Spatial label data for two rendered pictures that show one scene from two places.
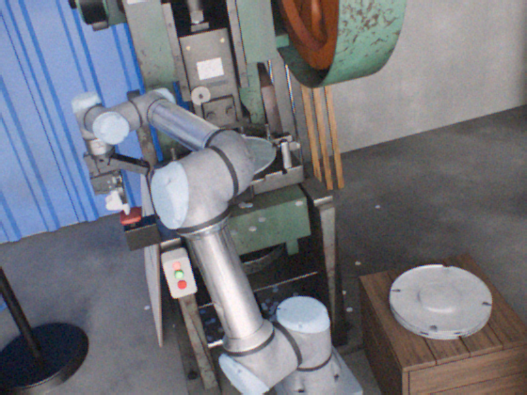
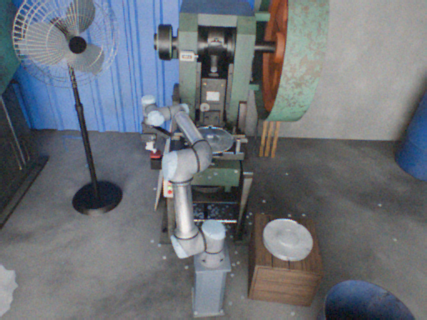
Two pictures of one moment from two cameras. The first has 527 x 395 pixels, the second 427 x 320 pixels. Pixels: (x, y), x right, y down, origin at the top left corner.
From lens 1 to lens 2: 0.43 m
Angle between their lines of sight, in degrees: 9
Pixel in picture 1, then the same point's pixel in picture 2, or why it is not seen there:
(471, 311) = (298, 250)
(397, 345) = (258, 253)
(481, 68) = (376, 113)
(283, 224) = (226, 177)
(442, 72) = (352, 110)
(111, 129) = (155, 119)
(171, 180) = (170, 161)
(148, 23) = (188, 70)
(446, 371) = (276, 273)
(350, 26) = (280, 104)
